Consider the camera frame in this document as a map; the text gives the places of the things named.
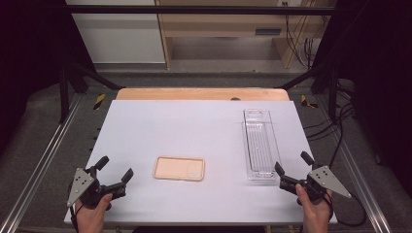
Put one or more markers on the person's left hand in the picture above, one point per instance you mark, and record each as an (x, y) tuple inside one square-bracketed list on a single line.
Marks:
[(91, 218)]

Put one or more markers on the black curtain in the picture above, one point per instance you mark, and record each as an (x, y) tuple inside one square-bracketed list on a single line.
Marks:
[(29, 64), (379, 81)]

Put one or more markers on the black horizontal frame bar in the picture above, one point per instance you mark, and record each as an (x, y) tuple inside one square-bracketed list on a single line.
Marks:
[(194, 9)]

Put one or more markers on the white cabinet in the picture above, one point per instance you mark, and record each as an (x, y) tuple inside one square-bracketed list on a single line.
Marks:
[(120, 39)]

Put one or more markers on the white table board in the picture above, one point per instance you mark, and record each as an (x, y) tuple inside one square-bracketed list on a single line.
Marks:
[(194, 129)]

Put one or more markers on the person's right hand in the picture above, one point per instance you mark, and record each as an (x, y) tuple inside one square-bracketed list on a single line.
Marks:
[(317, 216)]

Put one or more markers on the black frame stand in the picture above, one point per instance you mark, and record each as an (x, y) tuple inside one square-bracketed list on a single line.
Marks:
[(332, 93), (64, 93)]

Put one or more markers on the wooden desk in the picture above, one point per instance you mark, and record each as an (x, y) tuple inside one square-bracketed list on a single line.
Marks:
[(220, 24)]

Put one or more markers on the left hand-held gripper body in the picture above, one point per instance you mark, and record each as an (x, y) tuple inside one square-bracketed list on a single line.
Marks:
[(85, 191)]

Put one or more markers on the aluminium rail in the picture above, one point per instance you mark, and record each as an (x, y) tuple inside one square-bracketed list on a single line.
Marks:
[(359, 181), (42, 161)]

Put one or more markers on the yellow black tape strip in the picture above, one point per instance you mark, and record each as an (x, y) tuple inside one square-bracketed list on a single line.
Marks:
[(99, 101), (303, 100)]

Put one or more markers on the beige phone case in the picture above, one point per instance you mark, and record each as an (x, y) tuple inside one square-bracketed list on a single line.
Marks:
[(178, 168)]

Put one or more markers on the dark desk label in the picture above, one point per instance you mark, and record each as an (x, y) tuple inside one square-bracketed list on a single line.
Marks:
[(268, 31)]

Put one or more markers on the wooden table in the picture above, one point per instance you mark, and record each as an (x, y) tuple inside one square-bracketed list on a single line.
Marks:
[(194, 93)]

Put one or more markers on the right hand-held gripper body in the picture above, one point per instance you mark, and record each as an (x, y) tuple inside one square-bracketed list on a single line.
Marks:
[(327, 181)]

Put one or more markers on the clear plastic package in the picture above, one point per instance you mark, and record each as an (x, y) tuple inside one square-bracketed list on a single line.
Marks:
[(259, 145)]

